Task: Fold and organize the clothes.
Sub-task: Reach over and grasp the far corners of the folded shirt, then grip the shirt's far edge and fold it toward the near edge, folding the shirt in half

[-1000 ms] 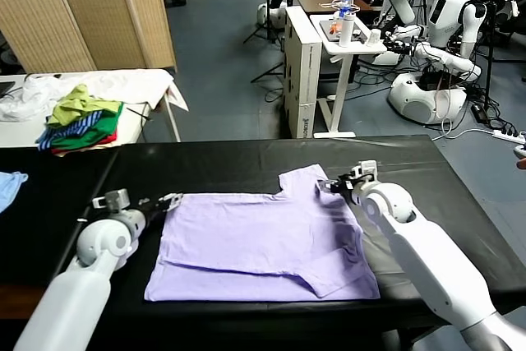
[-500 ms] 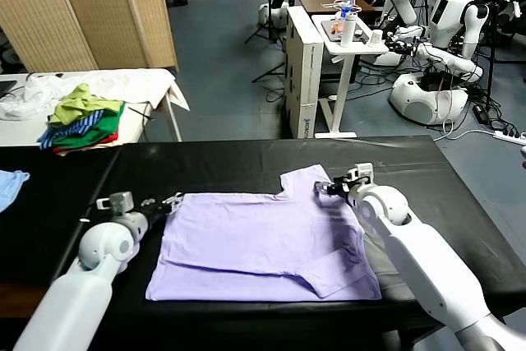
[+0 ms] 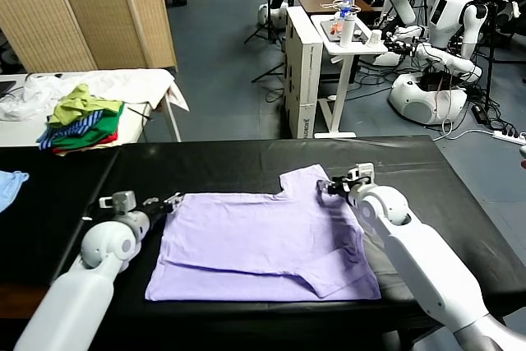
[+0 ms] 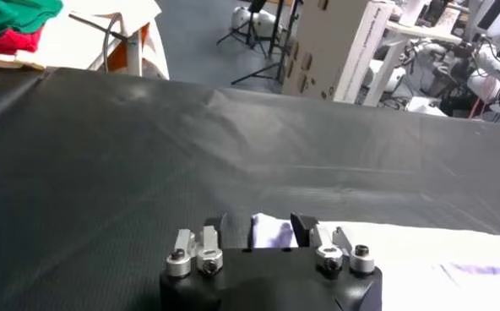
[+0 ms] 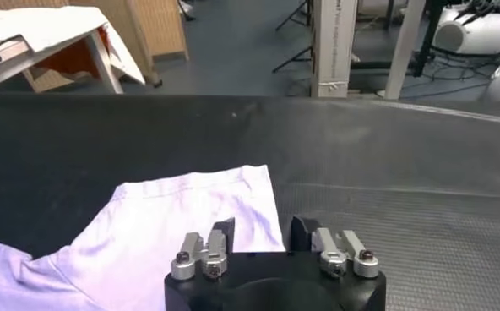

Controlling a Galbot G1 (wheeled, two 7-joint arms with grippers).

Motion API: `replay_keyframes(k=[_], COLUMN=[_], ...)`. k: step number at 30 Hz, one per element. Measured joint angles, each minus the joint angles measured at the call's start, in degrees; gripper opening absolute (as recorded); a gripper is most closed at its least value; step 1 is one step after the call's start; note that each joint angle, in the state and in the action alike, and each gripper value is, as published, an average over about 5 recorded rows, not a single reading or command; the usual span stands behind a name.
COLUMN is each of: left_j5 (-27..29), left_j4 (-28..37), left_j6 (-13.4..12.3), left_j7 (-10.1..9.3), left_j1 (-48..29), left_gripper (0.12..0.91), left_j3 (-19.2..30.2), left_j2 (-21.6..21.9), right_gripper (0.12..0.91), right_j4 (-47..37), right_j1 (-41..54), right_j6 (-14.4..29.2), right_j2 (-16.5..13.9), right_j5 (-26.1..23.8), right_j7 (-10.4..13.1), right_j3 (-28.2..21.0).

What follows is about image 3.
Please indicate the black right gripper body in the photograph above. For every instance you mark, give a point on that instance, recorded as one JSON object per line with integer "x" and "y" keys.
{"x": 344, "y": 188}

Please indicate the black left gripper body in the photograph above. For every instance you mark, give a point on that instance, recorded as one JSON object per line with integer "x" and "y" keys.
{"x": 154, "y": 209}

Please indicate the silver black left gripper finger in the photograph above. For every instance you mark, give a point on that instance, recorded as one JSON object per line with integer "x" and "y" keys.
{"x": 172, "y": 208}
{"x": 174, "y": 199}

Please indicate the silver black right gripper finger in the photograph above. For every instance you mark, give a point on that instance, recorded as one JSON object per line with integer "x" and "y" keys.
{"x": 325, "y": 185}
{"x": 326, "y": 192}

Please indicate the lavender t-shirt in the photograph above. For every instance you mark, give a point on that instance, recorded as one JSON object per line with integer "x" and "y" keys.
{"x": 255, "y": 236}

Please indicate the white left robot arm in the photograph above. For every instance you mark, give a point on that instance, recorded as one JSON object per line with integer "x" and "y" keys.
{"x": 82, "y": 293}

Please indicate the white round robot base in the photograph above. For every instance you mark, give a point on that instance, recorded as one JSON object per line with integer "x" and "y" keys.
{"x": 267, "y": 14}

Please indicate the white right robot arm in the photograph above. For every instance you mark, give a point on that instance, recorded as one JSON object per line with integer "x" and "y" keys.
{"x": 427, "y": 269}

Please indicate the glossy black table cover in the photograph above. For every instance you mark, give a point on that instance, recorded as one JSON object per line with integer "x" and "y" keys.
{"x": 164, "y": 162}

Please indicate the red garment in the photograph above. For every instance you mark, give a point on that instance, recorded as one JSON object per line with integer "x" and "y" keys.
{"x": 98, "y": 144}

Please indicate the white folding table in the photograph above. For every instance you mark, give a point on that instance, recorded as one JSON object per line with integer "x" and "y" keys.
{"x": 130, "y": 125}

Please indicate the white standing desk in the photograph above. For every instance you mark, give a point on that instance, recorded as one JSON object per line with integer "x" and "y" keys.
{"x": 343, "y": 92}

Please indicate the dark green garment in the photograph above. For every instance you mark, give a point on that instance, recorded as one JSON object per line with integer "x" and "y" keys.
{"x": 104, "y": 125}

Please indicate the beige garment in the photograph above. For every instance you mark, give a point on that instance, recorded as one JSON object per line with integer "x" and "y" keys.
{"x": 70, "y": 153}

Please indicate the matte black table cover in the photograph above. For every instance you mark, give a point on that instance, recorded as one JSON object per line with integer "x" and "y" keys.
{"x": 49, "y": 211}

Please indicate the tall white cardboard box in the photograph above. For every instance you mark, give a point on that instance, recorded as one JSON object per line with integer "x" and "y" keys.
{"x": 304, "y": 79}

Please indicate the blue striped garment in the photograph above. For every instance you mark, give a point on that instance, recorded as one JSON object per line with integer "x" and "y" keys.
{"x": 82, "y": 125}

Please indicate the white draped cloth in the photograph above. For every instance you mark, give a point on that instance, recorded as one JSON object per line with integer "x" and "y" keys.
{"x": 131, "y": 84}

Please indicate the black tripod stand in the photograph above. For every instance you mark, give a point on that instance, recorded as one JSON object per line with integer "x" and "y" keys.
{"x": 269, "y": 73}
{"x": 269, "y": 6}

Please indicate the lime green garment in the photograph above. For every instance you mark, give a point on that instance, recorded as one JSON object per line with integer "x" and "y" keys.
{"x": 74, "y": 106}

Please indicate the light blue garment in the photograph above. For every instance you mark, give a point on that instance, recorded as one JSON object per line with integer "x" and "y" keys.
{"x": 8, "y": 190}

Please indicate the small black device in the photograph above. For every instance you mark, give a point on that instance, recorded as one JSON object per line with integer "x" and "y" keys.
{"x": 360, "y": 36}

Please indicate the white paper cup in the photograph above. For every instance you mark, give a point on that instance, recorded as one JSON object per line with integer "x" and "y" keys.
{"x": 375, "y": 38}

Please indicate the white thermos bottle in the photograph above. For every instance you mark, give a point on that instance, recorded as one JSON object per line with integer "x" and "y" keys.
{"x": 347, "y": 32}

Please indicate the black power adapter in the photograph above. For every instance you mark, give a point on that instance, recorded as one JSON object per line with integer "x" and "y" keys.
{"x": 481, "y": 112}

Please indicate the small orange object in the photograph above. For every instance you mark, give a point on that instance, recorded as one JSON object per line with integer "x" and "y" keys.
{"x": 336, "y": 29}

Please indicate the white crumpled garment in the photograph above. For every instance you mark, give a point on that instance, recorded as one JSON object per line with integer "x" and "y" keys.
{"x": 33, "y": 92}

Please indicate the white power strip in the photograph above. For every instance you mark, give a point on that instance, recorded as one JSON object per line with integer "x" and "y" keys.
{"x": 507, "y": 135}

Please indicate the clear blue-capped water bottle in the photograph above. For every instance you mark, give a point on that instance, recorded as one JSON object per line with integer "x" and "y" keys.
{"x": 346, "y": 6}

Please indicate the black laptop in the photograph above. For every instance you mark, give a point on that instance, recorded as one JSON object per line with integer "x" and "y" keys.
{"x": 6, "y": 89}

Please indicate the black pole stand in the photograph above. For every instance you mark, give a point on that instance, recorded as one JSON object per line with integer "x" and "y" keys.
{"x": 491, "y": 59}

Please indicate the white wheeled humanoid robot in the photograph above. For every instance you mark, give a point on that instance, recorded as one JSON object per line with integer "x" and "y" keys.
{"x": 444, "y": 14}

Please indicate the bamboo folding screen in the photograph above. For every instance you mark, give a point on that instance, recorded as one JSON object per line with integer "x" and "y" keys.
{"x": 82, "y": 10}

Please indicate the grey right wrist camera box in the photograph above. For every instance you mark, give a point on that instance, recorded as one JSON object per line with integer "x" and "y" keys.
{"x": 363, "y": 172}

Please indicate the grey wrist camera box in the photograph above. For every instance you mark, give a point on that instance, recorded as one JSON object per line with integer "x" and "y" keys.
{"x": 363, "y": 172}
{"x": 121, "y": 201}

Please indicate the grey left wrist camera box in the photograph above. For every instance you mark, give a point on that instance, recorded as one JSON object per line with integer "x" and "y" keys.
{"x": 121, "y": 201}

